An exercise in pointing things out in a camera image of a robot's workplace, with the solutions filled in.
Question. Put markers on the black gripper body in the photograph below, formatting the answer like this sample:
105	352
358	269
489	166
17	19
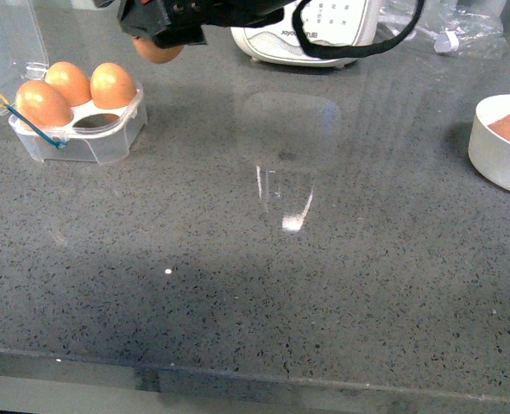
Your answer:
172	23

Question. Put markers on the blue yellow rubber band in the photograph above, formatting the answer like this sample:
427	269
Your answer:
32	127

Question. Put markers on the white Joyoung soy milk maker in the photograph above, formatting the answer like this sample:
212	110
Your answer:
326	22

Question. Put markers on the clear plastic bag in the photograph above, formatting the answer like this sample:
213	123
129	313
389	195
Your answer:
461	31

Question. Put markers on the clear plastic egg box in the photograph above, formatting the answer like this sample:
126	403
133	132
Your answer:
96	135

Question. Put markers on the white round bowl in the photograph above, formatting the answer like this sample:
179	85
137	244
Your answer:
488	152

